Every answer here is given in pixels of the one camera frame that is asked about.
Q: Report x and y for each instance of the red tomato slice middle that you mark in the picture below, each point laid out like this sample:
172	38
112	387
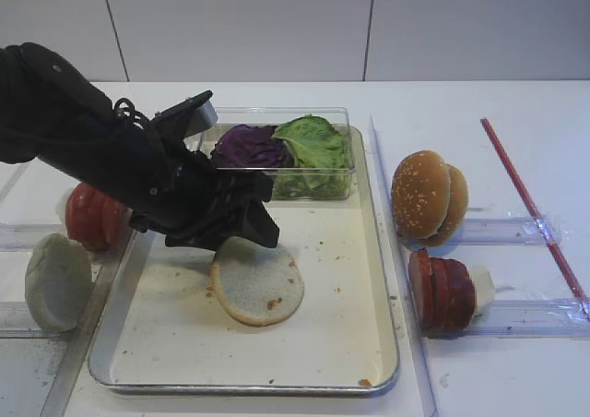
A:
112	212

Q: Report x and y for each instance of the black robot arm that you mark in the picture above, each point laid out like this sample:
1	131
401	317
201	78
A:
51	112

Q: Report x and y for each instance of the red tomato slice front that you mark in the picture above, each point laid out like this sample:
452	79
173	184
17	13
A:
83	217

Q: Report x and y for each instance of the clear holder lower right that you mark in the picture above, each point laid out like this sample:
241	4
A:
554	318

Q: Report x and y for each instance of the sesame bun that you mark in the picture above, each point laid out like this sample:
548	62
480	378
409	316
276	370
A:
456	209
420	194

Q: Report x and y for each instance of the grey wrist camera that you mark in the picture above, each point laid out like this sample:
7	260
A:
187	118

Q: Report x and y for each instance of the purple cabbage leaf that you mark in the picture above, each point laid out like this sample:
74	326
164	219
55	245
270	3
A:
249	146

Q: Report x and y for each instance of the clear plastic box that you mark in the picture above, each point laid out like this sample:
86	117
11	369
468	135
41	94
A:
230	117

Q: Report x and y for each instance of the clear rail right of tray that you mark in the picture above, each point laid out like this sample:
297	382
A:
419	359

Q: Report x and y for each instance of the clear holder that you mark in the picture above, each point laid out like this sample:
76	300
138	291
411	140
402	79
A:
17	323
509	231
23	237
554	318

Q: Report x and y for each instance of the clear holder upper right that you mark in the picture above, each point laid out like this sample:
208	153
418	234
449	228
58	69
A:
509	231

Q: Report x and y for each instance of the red meat patty front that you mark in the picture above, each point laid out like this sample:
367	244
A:
420	277

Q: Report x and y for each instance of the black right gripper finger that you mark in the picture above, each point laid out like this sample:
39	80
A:
216	245

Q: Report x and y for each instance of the red plastic strip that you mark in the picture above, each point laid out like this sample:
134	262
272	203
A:
551	244

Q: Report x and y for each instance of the bun slice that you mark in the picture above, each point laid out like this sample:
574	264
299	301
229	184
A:
255	285
58	282

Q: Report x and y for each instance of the clear holder lower left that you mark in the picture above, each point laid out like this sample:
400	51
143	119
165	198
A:
17	323

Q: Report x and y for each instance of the sesame bun top front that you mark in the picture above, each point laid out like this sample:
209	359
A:
420	194

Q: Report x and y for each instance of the white cheese block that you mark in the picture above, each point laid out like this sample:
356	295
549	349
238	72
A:
484	288
60	207

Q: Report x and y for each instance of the red meat patty middle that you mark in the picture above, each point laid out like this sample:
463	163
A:
443	273

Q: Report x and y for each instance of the green lettuce leaf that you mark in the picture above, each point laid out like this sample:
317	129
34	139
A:
320	153

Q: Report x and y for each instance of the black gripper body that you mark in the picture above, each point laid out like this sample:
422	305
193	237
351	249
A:
201	202

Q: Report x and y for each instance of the clear holder upper left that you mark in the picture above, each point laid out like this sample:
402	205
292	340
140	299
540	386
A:
23	237

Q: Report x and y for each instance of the sesame bun top rear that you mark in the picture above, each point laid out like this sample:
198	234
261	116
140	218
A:
456	209

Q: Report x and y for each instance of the white cheese block left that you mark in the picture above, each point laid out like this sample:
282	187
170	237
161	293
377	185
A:
60	207

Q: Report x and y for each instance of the white cheese block right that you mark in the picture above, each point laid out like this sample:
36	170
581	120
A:
484	288

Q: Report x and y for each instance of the white metal tray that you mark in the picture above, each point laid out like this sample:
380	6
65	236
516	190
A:
310	316

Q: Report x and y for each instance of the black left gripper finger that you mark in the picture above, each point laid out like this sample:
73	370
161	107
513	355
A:
258	226

